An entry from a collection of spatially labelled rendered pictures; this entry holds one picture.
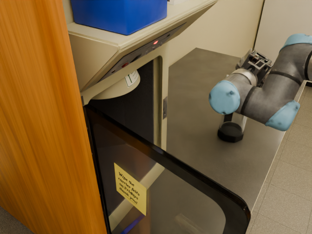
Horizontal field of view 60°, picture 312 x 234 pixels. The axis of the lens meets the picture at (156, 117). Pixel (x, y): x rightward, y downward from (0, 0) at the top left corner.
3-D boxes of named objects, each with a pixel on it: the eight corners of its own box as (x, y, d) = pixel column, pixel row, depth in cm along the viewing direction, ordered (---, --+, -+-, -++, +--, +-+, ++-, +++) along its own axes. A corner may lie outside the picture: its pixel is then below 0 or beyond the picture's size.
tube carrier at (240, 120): (218, 121, 113) (226, 75, 100) (245, 126, 110) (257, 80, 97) (215, 137, 104) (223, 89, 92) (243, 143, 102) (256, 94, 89)
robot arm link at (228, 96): (234, 123, 64) (202, 108, 67) (249, 106, 72) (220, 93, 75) (244, 94, 59) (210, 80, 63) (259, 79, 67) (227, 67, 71)
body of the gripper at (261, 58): (277, 62, 79) (265, 74, 70) (260, 85, 84) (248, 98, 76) (255, 48, 81) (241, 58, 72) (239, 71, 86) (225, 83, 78)
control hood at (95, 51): (67, 90, 44) (53, 28, 38) (170, 33, 65) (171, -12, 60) (123, 113, 38) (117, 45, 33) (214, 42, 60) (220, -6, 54)
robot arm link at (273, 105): (311, 85, 58) (261, 67, 62) (287, 132, 57) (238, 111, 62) (306, 94, 65) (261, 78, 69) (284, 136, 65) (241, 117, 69)
